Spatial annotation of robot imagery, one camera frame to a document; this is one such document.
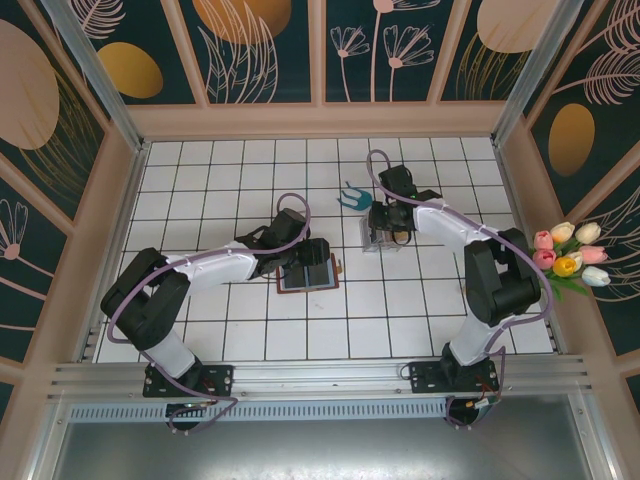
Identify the black LOGO credit card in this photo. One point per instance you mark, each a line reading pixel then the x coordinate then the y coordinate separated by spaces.
pixel 318 277
pixel 299 277

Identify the brown leather card holder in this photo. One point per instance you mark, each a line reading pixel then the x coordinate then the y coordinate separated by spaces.
pixel 286 282

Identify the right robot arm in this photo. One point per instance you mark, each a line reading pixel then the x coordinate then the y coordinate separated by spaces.
pixel 500 280

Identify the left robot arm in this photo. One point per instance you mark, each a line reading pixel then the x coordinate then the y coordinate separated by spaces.
pixel 210 267

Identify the artificial tulip bouquet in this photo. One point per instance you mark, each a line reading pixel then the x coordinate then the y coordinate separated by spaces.
pixel 565 260

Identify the steel sheet panel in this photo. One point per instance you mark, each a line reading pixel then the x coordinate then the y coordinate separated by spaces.
pixel 320 450

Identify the aluminium mounting rail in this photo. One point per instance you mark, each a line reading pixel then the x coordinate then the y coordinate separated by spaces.
pixel 320 375

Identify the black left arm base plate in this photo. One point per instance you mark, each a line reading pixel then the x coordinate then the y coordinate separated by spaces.
pixel 215 377

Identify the aluminium frame post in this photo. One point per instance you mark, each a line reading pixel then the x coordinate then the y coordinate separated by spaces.
pixel 525 80
pixel 100 85

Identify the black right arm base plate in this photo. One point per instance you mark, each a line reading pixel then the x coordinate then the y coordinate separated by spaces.
pixel 425 375

